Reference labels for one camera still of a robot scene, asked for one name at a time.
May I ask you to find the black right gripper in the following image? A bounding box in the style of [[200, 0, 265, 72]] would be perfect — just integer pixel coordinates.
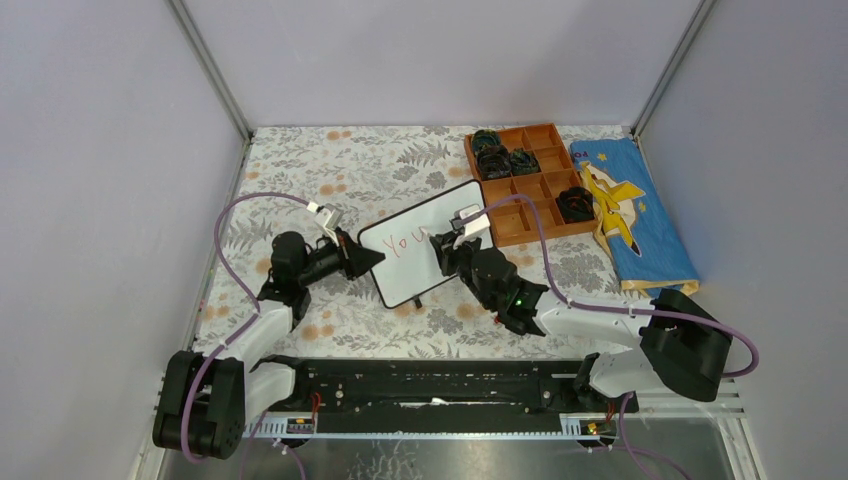
[[430, 230, 496, 311]]

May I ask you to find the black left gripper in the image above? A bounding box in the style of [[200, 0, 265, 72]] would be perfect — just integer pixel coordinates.
[[298, 227, 386, 289]]

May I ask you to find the black framed whiteboard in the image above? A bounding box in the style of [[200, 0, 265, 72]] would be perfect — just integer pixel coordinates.
[[357, 180, 484, 309]]

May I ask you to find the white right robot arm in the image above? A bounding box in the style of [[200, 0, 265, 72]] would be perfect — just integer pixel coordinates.
[[429, 233, 732, 412]]

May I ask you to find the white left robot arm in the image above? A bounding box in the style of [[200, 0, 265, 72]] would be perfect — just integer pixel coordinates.
[[152, 228, 386, 461]]

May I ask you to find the orange wooden compartment tray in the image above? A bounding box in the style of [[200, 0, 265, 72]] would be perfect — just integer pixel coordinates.
[[464, 123, 599, 247]]

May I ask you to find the floral table cloth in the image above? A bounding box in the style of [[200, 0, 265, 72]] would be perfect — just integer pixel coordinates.
[[193, 126, 616, 359]]

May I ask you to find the black coiled band middle left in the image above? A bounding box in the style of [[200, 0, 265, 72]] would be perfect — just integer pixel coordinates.
[[476, 145, 512, 181]]

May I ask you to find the black coiled band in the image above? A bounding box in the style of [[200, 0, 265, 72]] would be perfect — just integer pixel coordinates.
[[476, 145, 512, 181], [555, 186, 595, 224], [509, 148, 540, 176], [470, 129, 502, 155]]

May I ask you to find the black coiled band middle right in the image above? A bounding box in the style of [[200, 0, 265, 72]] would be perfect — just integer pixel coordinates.
[[509, 148, 540, 176]]

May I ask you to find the black coiled band back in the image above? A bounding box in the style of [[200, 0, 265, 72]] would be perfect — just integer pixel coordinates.
[[470, 129, 502, 155]]

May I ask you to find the black coiled band front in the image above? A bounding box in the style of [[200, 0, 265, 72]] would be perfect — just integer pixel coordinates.
[[555, 186, 595, 224]]

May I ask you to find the left electronics board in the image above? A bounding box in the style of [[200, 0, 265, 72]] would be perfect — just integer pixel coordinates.
[[285, 416, 317, 435]]

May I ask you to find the electronics board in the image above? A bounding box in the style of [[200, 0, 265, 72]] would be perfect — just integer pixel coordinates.
[[579, 419, 617, 438], [285, 416, 317, 435]]

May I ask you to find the blue cartoon cloth bag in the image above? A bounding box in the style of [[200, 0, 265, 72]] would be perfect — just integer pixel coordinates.
[[569, 138, 700, 298]]

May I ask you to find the right electronics board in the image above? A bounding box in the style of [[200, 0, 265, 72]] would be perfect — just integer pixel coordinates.
[[579, 419, 617, 438]]

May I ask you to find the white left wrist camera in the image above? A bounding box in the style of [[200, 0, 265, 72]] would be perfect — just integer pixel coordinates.
[[306, 202, 343, 241]]

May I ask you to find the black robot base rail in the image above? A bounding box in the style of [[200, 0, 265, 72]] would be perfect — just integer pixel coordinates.
[[261, 355, 638, 436]]

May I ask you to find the left aluminium frame post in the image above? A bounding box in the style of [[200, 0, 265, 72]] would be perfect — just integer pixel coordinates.
[[164, 0, 253, 143]]

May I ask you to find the aluminium frame post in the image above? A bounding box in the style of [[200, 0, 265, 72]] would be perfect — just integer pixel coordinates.
[[630, 0, 719, 138], [164, 0, 253, 143]]

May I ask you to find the right aluminium frame post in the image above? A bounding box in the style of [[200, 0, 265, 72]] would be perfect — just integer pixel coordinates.
[[630, 0, 719, 138]]

